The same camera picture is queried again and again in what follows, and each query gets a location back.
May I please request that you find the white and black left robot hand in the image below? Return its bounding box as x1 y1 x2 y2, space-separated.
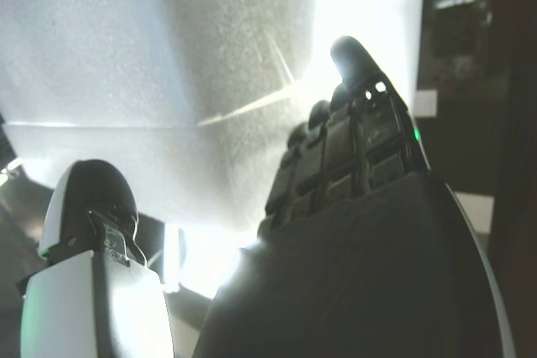
16 34 518 358

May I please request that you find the white styrofoam block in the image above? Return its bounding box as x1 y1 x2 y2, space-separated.
0 0 425 129

